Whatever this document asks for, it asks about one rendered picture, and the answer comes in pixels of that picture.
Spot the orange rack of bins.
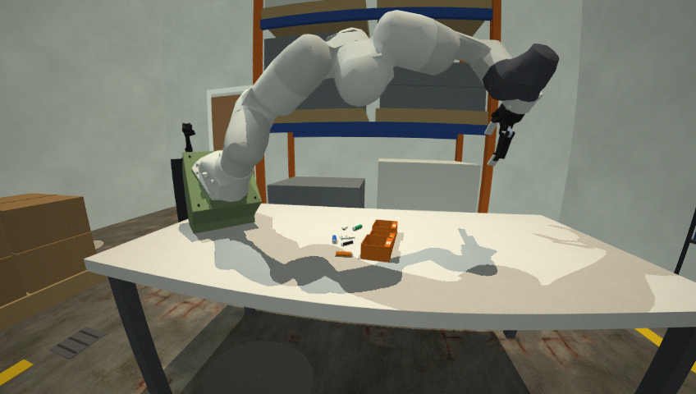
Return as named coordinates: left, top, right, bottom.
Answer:
left=360, top=219, right=398, bottom=263

